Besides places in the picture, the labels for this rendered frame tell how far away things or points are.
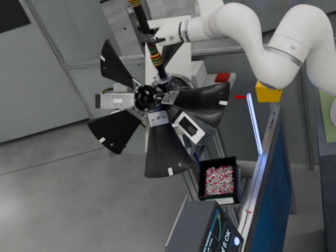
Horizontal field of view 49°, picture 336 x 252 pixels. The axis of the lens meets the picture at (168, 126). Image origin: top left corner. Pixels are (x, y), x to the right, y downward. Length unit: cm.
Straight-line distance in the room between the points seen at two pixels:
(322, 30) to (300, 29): 6
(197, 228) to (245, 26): 54
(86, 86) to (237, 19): 210
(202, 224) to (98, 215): 204
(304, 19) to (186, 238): 63
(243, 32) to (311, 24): 16
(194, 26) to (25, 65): 266
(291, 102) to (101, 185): 171
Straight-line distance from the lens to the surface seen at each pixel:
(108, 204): 304
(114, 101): 192
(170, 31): 140
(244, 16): 98
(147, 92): 162
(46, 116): 411
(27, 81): 392
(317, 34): 100
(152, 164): 164
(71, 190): 336
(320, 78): 107
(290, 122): 251
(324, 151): 159
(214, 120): 151
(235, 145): 275
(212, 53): 229
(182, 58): 187
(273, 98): 177
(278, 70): 96
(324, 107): 163
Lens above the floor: 205
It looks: 36 degrees down
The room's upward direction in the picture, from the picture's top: 22 degrees counter-clockwise
